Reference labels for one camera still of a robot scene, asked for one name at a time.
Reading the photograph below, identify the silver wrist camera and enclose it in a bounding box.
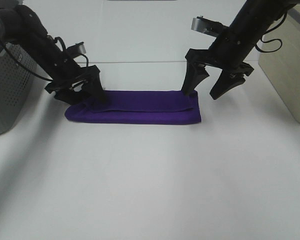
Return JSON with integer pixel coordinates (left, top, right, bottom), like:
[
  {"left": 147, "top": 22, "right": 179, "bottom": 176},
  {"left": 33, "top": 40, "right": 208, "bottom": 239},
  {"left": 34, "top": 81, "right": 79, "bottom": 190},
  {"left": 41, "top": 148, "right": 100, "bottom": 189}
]
[
  {"left": 66, "top": 42, "right": 86, "bottom": 59},
  {"left": 191, "top": 16, "right": 229, "bottom": 38}
]

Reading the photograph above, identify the beige storage bin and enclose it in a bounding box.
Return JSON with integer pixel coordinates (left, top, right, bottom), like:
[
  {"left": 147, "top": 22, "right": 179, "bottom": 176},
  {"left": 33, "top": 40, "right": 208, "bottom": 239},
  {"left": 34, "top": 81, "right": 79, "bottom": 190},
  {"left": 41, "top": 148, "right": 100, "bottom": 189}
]
[{"left": 258, "top": 4, "right": 300, "bottom": 124}]

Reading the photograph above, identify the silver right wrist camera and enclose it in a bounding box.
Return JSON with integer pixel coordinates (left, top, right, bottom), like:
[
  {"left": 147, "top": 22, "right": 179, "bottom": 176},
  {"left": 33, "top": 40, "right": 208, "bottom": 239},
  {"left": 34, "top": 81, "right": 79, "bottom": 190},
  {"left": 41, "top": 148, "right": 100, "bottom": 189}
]
[{"left": 191, "top": 16, "right": 229, "bottom": 38}]

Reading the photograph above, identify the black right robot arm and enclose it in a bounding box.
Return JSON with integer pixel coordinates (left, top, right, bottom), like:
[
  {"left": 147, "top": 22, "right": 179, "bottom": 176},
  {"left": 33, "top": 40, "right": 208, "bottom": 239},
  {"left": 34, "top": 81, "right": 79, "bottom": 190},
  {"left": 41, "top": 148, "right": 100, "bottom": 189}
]
[{"left": 181, "top": 0, "right": 300, "bottom": 100}]

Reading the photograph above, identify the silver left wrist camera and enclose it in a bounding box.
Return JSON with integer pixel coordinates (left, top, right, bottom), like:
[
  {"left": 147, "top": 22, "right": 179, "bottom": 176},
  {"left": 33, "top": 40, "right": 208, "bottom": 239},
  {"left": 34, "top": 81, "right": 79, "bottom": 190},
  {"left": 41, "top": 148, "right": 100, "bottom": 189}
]
[{"left": 66, "top": 42, "right": 86, "bottom": 59}]

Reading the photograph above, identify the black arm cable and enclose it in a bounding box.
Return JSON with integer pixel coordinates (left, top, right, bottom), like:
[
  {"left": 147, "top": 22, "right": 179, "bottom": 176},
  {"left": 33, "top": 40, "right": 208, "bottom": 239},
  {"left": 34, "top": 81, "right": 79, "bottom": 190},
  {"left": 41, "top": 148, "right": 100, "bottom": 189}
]
[
  {"left": 256, "top": 4, "right": 290, "bottom": 54},
  {"left": 0, "top": 28, "right": 90, "bottom": 82}
]

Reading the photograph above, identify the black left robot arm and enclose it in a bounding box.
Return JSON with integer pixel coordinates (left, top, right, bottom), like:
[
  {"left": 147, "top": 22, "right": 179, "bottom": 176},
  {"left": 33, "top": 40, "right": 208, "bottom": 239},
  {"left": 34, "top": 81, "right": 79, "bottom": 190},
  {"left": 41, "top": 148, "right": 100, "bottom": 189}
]
[{"left": 0, "top": 5, "right": 107, "bottom": 105}]

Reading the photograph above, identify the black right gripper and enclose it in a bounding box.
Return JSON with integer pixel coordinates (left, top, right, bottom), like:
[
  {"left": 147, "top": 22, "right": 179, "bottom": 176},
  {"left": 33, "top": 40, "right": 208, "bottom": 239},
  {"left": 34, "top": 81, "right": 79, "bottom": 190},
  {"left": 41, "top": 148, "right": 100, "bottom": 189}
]
[{"left": 181, "top": 42, "right": 254, "bottom": 100}]

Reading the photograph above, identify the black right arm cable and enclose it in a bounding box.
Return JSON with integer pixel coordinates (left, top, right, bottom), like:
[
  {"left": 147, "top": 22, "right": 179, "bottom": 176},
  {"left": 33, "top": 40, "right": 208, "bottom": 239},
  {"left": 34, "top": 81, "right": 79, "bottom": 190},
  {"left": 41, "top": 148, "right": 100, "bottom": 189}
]
[{"left": 256, "top": 4, "right": 290, "bottom": 54}]

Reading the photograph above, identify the purple towel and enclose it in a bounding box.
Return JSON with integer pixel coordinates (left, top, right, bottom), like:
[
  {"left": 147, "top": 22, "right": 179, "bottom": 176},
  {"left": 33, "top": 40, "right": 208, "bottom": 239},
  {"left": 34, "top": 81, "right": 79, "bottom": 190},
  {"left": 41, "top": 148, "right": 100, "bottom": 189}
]
[{"left": 64, "top": 90, "right": 202, "bottom": 125}]

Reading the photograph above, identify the grey perforated laundry basket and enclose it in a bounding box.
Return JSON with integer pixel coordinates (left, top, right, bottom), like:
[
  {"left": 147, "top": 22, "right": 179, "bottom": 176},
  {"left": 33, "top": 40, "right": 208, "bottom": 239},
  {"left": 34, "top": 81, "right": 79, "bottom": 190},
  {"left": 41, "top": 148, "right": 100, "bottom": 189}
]
[{"left": 0, "top": 9, "right": 38, "bottom": 137}]

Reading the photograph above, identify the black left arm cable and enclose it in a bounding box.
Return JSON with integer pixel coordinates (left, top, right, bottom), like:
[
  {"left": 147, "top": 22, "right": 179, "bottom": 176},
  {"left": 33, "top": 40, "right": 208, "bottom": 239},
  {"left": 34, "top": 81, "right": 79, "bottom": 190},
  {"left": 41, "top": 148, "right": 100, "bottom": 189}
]
[{"left": 0, "top": 28, "right": 90, "bottom": 82}]

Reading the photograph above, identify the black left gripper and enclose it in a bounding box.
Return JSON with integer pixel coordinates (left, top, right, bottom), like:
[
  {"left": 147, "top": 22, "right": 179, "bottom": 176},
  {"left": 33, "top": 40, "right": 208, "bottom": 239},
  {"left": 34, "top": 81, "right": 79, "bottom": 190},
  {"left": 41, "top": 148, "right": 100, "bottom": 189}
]
[{"left": 45, "top": 65, "right": 107, "bottom": 105}]

